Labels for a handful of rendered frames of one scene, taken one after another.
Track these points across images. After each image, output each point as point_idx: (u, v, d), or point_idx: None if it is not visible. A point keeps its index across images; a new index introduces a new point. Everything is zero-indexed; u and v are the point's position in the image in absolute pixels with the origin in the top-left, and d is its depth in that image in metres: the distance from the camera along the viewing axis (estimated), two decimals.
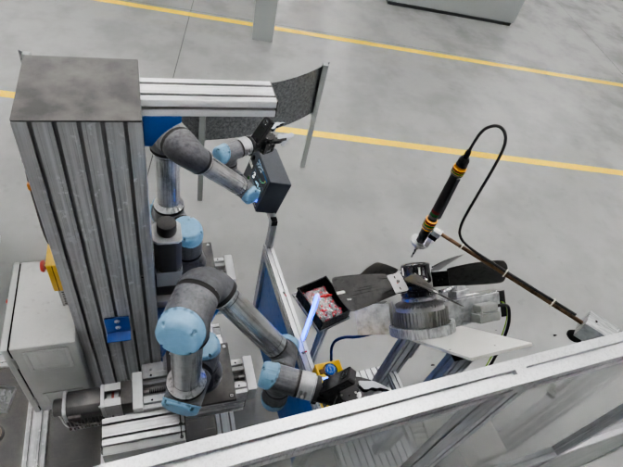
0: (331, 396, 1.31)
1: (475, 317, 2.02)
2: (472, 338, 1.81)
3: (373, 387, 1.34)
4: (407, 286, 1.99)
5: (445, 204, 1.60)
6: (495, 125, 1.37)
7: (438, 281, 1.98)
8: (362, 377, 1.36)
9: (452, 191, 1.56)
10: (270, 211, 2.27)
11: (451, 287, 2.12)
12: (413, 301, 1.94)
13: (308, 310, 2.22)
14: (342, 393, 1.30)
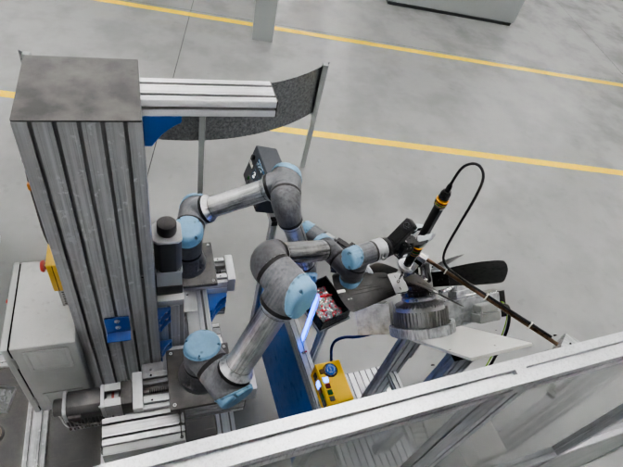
0: (398, 246, 1.67)
1: (475, 317, 2.02)
2: (472, 338, 1.81)
3: (418, 228, 1.73)
4: (407, 286, 1.99)
5: (428, 231, 1.70)
6: (474, 163, 1.47)
7: (438, 281, 1.98)
8: None
9: (436, 220, 1.67)
10: (270, 211, 2.27)
11: (451, 287, 2.12)
12: (413, 301, 1.94)
13: (308, 310, 2.22)
14: (405, 239, 1.67)
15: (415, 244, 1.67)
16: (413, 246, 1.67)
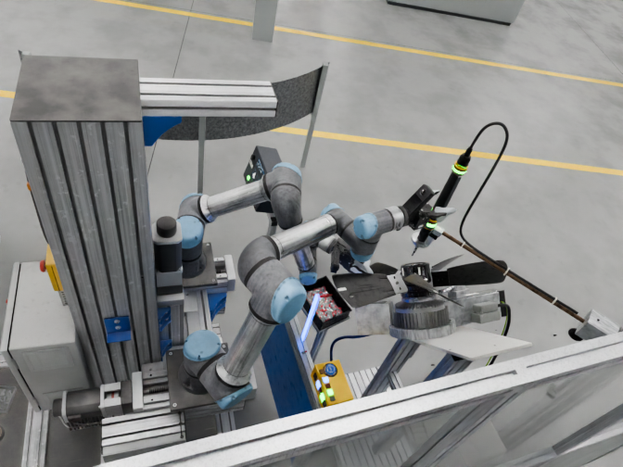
0: (413, 215, 1.56)
1: (475, 317, 2.02)
2: (472, 338, 1.81)
3: None
4: (407, 286, 1.99)
5: (446, 202, 1.59)
6: (497, 122, 1.37)
7: (438, 281, 1.98)
8: None
9: (453, 189, 1.55)
10: (270, 211, 2.27)
11: (451, 287, 2.12)
12: (413, 301, 1.94)
13: (308, 310, 2.22)
14: (421, 208, 1.56)
15: (431, 213, 1.56)
16: (428, 216, 1.56)
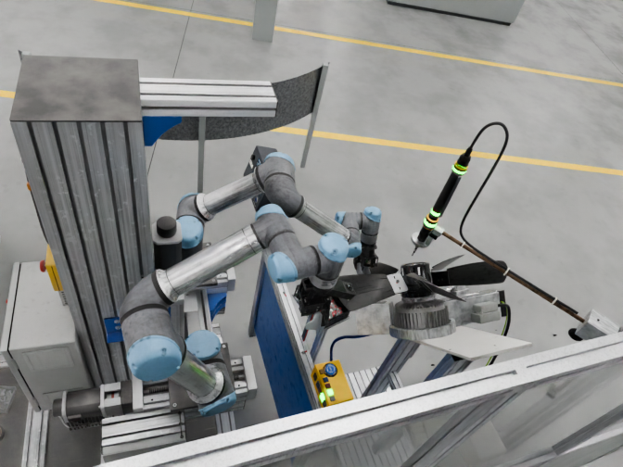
0: (324, 294, 1.31)
1: (475, 317, 2.02)
2: (472, 338, 1.81)
3: None
4: None
5: (446, 202, 1.59)
6: (497, 122, 1.37)
7: (423, 284, 1.92)
8: None
9: (453, 189, 1.55)
10: None
11: (451, 287, 2.12)
12: (401, 299, 2.02)
13: None
14: (328, 297, 1.33)
15: (328, 310, 1.33)
16: (326, 309, 1.32)
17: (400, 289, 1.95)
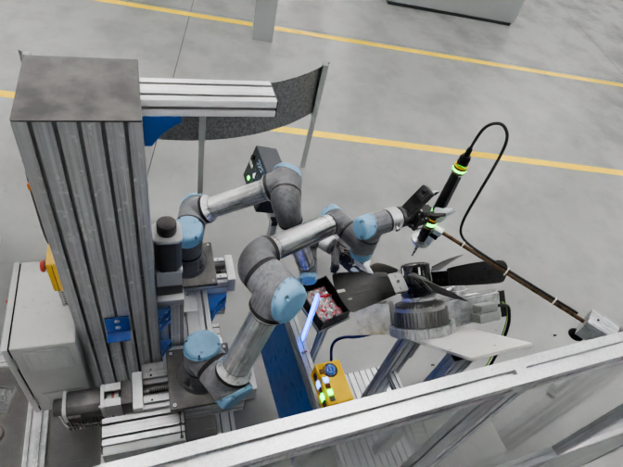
0: (413, 216, 1.56)
1: (475, 317, 2.02)
2: (472, 338, 1.81)
3: None
4: None
5: (446, 202, 1.59)
6: (497, 122, 1.37)
7: (423, 284, 1.92)
8: None
9: (453, 189, 1.55)
10: (270, 211, 2.27)
11: (451, 287, 2.12)
12: (401, 299, 2.02)
13: (308, 310, 2.22)
14: (420, 208, 1.56)
15: (430, 214, 1.56)
16: (428, 217, 1.56)
17: (400, 289, 1.95)
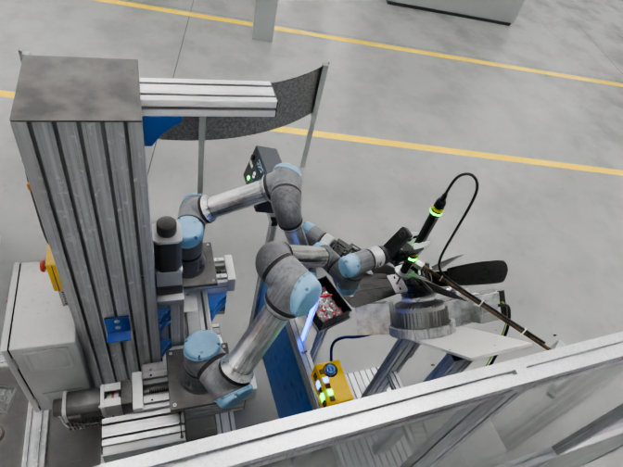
0: (394, 254, 1.70)
1: (475, 317, 2.02)
2: (472, 338, 1.81)
3: (414, 235, 1.76)
4: None
5: (424, 238, 1.74)
6: (468, 173, 1.51)
7: (423, 284, 1.92)
8: None
9: (431, 228, 1.70)
10: (270, 211, 2.27)
11: (451, 287, 2.12)
12: (401, 299, 2.02)
13: (308, 310, 2.22)
14: (400, 247, 1.70)
15: (411, 251, 1.70)
16: (409, 254, 1.70)
17: (400, 289, 1.95)
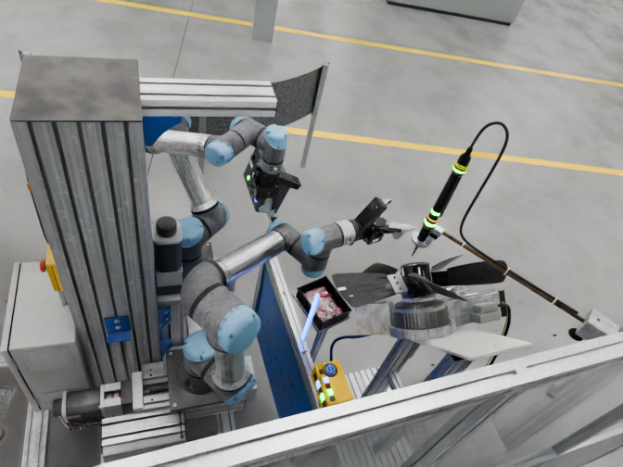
0: (366, 229, 1.48)
1: (475, 317, 2.02)
2: (472, 338, 1.81)
3: (385, 205, 1.55)
4: None
5: (446, 201, 1.59)
6: (497, 122, 1.37)
7: (423, 284, 1.92)
8: None
9: (453, 189, 1.55)
10: None
11: (451, 287, 2.12)
12: (401, 299, 2.02)
13: (308, 310, 2.22)
14: (375, 221, 1.48)
15: (384, 228, 1.47)
16: (381, 231, 1.47)
17: (400, 289, 1.95)
